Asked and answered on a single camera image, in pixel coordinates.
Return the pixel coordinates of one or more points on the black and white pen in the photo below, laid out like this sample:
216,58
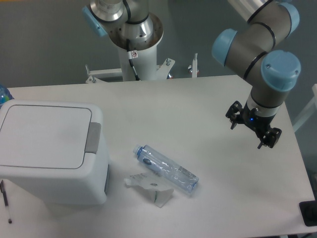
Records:
6,203

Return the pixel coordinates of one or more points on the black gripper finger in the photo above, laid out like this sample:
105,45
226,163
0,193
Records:
234,114
269,137

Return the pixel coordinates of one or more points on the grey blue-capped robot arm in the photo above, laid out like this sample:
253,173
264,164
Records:
272,73

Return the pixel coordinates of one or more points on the black device at table edge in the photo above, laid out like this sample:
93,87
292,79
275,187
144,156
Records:
309,212

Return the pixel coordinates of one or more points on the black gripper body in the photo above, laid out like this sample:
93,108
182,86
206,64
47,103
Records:
260,125

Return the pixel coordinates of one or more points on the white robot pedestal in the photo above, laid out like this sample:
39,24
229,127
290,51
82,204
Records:
137,49

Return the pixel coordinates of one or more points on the white frame at right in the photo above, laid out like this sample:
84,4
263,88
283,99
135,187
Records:
307,111

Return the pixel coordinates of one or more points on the clear plastic water bottle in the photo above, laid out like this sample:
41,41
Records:
166,167

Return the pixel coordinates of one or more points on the blue bottle behind can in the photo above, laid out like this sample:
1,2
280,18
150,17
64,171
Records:
5,95

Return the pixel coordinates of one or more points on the white plastic trash can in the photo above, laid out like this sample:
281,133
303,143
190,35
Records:
55,150

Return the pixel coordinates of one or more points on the white clamp bracket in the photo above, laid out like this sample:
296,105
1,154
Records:
193,68

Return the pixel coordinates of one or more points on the crumpled white paper carton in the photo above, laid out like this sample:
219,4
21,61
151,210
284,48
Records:
153,185

